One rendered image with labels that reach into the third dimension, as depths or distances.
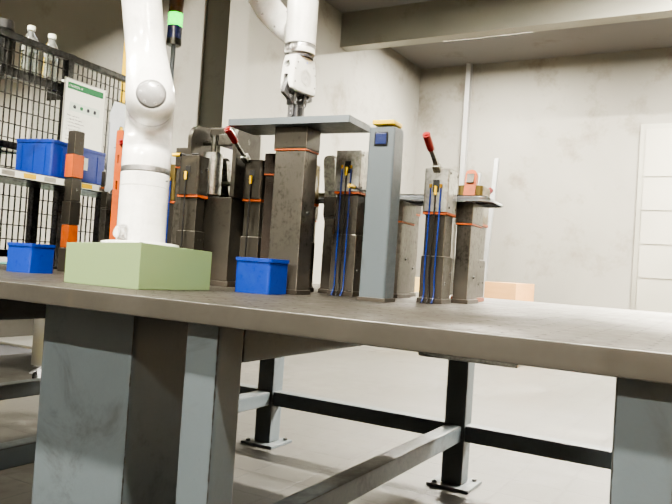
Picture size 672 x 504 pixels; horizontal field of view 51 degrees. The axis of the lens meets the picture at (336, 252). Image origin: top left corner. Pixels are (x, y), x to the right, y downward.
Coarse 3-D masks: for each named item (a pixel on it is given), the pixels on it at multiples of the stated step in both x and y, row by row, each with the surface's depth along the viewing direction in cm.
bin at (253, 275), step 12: (240, 264) 179; (252, 264) 177; (264, 264) 176; (276, 264) 178; (240, 276) 178; (252, 276) 177; (264, 276) 175; (276, 276) 178; (240, 288) 178; (252, 288) 177; (264, 288) 175; (276, 288) 178
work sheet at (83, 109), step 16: (64, 80) 274; (64, 96) 274; (80, 96) 281; (96, 96) 289; (64, 112) 274; (80, 112) 282; (96, 112) 290; (64, 128) 275; (80, 128) 282; (96, 128) 290; (96, 144) 290
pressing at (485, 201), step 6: (318, 198) 228; (402, 198) 202; (408, 198) 202; (414, 198) 201; (420, 198) 200; (462, 198) 195; (468, 198) 194; (474, 198) 193; (480, 198) 193; (486, 198) 193; (420, 204) 220; (480, 204) 210; (486, 204) 209; (492, 204) 208; (498, 204) 200
